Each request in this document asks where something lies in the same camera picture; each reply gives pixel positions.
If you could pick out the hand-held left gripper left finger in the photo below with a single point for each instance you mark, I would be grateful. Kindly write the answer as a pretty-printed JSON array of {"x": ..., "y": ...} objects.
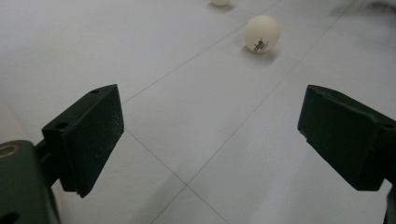
[{"x": 84, "y": 140}]

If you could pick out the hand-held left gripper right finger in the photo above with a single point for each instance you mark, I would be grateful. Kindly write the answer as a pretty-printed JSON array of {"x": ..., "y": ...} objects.
[{"x": 345, "y": 137}]

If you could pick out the white egg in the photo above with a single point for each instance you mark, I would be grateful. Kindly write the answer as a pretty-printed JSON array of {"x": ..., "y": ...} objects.
[{"x": 261, "y": 32}]

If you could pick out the white table tennis ball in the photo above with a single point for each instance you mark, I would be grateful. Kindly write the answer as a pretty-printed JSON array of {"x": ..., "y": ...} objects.
[{"x": 220, "y": 2}]

